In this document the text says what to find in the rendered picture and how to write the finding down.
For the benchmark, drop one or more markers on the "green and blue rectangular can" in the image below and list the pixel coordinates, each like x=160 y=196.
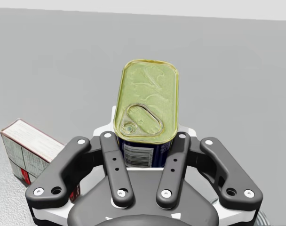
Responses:
x=146 y=106

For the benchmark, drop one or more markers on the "red and white carton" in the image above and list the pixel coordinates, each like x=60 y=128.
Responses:
x=27 y=150

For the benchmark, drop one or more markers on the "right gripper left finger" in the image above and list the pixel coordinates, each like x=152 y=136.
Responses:
x=110 y=162

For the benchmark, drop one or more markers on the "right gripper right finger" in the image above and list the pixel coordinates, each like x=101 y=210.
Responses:
x=180 y=162

